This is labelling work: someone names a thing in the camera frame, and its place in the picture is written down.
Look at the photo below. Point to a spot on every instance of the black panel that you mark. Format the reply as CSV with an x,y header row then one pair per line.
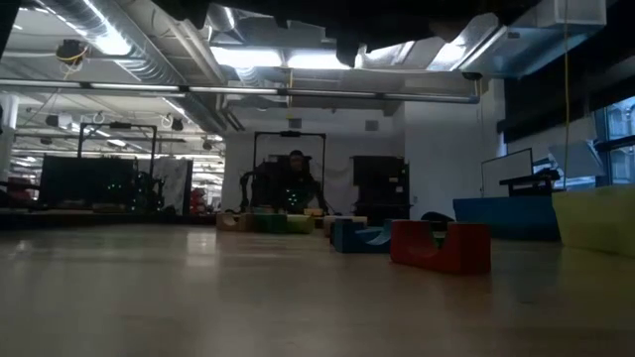
x,y
84,181

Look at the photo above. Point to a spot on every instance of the black cabinet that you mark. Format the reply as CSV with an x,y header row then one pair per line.
x,y
379,183

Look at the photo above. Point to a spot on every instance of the person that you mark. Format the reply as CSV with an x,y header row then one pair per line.
x,y
296,158

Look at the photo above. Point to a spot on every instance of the long ceiling pipe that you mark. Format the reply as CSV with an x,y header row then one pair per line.
x,y
134,86

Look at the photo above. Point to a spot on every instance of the natural wood cylinder block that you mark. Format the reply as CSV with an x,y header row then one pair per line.
x,y
328,225

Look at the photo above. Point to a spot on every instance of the ceiling light panel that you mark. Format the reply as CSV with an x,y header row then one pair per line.
x,y
245,57
317,60

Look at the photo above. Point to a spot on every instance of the red arch block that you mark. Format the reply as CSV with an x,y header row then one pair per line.
x,y
412,253

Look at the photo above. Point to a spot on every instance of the teal plastic bin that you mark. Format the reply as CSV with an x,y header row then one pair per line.
x,y
506,218

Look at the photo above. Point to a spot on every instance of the whiteboard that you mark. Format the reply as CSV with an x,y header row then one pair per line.
x,y
506,171

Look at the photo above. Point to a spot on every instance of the yellow cylinder block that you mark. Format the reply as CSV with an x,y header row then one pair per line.
x,y
313,212

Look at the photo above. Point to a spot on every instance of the rectangular metal duct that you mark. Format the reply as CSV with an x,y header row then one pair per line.
x,y
546,49

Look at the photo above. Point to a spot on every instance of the window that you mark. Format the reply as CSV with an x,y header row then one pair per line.
x,y
620,124

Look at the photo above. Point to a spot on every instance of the small natural wood block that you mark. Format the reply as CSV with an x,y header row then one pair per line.
x,y
245,224

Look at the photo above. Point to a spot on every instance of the grey screen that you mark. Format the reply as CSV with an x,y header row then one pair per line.
x,y
578,158

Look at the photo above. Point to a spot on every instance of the green rectangular block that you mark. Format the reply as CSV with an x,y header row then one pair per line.
x,y
270,224

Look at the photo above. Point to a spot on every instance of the silver spiral duct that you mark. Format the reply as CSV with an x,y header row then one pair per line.
x,y
144,59

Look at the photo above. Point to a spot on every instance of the black camera rig frame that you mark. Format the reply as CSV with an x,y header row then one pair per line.
x,y
119,125
290,133

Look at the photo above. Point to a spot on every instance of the grey wall vent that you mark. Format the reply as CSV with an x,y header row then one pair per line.
x,y
295,123
371,125

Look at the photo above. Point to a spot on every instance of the black desk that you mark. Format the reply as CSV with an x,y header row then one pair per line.
x,y
531,179

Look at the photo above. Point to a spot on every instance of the white cloth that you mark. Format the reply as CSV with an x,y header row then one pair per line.
x,y
173,178

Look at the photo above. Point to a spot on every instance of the blue arch block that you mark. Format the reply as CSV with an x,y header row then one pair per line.
x,y
347,238

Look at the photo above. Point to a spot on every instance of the red stacked objects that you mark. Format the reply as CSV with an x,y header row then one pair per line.
x,y
198,201

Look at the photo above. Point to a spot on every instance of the black ceiling dome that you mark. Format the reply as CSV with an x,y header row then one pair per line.
x,y
472,76

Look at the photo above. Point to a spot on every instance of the lime green cylinder block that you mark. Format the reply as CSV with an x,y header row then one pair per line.
x,y
300,224

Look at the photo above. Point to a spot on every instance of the yellow translucent plastic bin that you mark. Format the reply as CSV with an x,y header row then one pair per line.
x,y
595,223

